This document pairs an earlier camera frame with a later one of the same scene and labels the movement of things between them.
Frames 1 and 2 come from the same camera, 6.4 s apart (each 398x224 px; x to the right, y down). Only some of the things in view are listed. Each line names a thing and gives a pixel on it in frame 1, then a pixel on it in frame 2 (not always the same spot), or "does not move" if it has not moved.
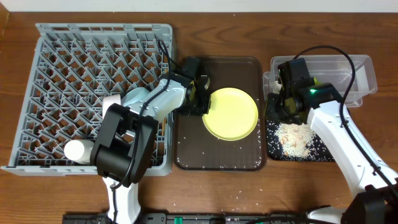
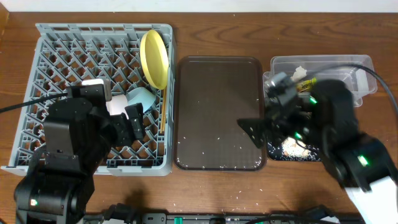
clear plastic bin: (331, 69) does not move
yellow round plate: (233, 114) to (155, 58)
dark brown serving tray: (194, 149) does not move
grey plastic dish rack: (76, 66) does not move
